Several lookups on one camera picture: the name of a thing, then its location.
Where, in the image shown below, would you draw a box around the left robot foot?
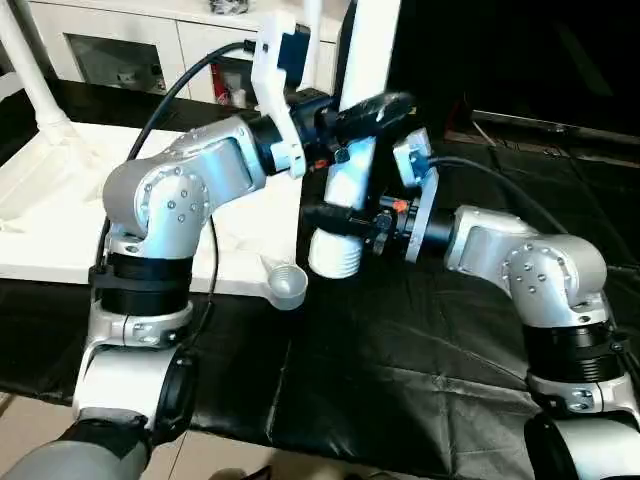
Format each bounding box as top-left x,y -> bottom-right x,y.
218,466 -> 271,480

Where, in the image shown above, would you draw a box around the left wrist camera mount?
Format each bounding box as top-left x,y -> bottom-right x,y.
251,12 -> 312,181

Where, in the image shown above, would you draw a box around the large black cabinet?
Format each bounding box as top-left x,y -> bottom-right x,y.
350,0 -> 640,129

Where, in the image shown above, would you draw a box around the small dark figurines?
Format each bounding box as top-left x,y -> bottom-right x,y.
110,65 -> 149,87

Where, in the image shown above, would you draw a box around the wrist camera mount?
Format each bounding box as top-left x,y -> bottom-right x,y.
251,12 -> 312,181
392,128 -> 439,265

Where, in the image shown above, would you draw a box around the white plastic table leg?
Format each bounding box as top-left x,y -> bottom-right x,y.
0,0 -> 77,143
307,0 -> 403,280
302,0 -> 324,93

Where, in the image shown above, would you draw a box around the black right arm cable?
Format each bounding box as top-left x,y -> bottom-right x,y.
428,155 -> 573,239

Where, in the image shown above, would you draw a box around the white plastic table top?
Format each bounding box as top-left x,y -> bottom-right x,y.
0,120 -> 313,313

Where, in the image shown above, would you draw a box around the small grey metal object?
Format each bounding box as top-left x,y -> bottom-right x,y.
208,0 -> 253,17

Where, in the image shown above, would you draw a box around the black work mat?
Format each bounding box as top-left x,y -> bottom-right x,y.
0,75 -> 640,479

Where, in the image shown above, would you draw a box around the white glass-door cabinet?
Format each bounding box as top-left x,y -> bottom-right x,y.
28,0 -> 353,109

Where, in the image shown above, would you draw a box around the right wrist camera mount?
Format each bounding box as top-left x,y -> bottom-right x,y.
392,128 -> 439,265

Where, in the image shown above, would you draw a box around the long black bar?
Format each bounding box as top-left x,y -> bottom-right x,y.
470,110 -> 640,139

